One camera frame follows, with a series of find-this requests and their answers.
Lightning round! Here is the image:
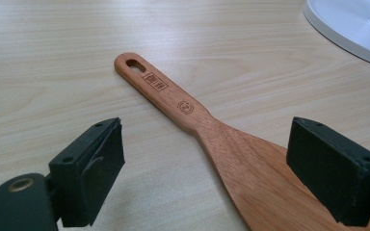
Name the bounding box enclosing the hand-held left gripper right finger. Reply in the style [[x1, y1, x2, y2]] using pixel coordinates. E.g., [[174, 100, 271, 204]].
[[285, 115, 370, 227]]

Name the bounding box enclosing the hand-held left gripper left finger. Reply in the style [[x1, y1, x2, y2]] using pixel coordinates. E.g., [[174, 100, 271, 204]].
[[48, 116, 126, 228]]

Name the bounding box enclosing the wooden spatula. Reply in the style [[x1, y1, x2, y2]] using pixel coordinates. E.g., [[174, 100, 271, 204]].
[[114, 52, 370, 231]]

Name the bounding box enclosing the white round stand base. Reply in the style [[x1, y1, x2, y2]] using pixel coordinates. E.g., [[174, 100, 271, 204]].
[[303, 0, 370, 70]]

